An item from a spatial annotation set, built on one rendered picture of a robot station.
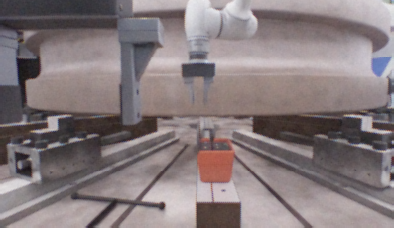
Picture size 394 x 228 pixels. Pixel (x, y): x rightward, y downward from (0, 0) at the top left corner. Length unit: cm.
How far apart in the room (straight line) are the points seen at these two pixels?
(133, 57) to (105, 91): 130
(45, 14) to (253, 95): 120
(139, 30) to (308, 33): 163
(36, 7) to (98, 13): 6
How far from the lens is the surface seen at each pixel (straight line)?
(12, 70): 29
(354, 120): 172
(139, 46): 21
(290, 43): 165
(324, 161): 175
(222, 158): 74
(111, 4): 21
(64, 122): 170
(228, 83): 128
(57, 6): 24
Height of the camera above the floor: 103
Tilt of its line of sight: 5 degrees down
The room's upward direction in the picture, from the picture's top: straight up
